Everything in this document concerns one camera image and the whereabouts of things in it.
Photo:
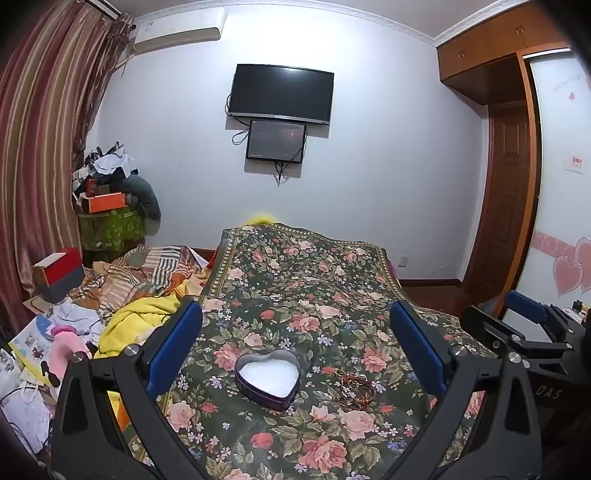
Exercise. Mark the pile of clothes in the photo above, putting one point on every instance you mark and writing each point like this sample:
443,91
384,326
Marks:
106,164

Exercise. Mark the green patterned box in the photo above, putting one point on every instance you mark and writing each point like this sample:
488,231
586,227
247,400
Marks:
108,228

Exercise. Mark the white heart-print sliding door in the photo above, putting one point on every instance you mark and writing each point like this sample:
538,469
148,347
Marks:
561,207

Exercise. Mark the pink plush toy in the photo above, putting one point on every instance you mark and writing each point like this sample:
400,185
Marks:
64,350

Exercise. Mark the illustrated paper sheet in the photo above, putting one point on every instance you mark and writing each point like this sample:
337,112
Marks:
30,344

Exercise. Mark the white air conditioner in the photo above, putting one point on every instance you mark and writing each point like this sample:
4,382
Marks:
180,30

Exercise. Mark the wooden overhead cabinet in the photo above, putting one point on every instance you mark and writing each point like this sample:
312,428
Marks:
489,50

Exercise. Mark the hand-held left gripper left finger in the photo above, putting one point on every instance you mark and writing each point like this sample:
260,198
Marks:
178,341

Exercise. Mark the orange box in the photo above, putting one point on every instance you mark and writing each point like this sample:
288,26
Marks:
104,203

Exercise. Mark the red and grey box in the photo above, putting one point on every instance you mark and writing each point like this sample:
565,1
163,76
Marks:
60,277

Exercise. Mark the yellow pillow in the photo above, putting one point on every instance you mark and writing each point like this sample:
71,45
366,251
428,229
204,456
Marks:
263,218

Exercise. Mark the brown wooden door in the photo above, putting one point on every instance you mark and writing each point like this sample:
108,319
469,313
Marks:
505,198

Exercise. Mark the white wall socket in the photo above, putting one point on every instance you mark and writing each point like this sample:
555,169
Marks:
403,261

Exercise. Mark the red white door sticker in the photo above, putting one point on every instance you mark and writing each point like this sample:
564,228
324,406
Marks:
576,164

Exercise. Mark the yellow cloth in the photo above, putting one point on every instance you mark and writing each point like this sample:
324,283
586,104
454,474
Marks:
134,323

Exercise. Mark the small black wall monitor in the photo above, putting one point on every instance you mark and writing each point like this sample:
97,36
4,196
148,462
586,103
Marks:
276,141

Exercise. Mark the striped red curtain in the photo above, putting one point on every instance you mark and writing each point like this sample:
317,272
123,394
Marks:
41,138

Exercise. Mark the white bag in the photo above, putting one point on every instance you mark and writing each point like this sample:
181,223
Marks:
23,410

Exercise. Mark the floral bed blanket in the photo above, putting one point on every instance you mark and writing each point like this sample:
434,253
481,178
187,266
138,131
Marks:
300,286

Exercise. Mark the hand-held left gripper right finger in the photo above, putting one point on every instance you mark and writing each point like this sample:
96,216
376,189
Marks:
415,346

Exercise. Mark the purple heart-shaped tin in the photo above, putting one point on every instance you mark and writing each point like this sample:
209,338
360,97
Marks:
268,378

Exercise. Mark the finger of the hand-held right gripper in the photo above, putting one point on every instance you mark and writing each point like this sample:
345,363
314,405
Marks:
482,325
526,305

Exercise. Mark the black wall television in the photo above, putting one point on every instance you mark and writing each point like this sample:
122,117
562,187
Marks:
281,94

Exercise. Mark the striped orange quilt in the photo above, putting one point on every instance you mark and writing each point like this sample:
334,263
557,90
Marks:
134,272

